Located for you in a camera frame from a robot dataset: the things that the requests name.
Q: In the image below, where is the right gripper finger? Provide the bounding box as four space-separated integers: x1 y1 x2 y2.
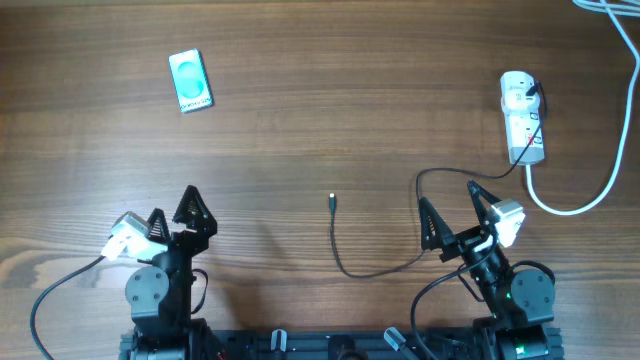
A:
418 197 454 250
467 180 500 227

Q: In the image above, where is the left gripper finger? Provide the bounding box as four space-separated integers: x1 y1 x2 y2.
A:
147 208 171 244
172 185 217 234

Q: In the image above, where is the black USB charging cable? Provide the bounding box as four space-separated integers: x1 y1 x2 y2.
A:
328 81 549 280

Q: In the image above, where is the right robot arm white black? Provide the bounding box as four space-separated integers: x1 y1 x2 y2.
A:
410 180 561 359

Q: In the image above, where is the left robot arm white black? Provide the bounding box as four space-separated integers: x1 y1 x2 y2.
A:
112 185 228 360

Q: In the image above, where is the white power strip socket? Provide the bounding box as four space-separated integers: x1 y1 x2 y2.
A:
500 71 545 166

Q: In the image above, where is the black right camera cable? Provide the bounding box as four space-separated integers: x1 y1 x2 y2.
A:
409 234 501 360

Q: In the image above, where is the white power strip cord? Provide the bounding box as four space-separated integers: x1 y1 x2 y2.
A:
524 0 640 217

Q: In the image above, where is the white cable bundle corner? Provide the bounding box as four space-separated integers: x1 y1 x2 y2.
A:
572 0 640 18

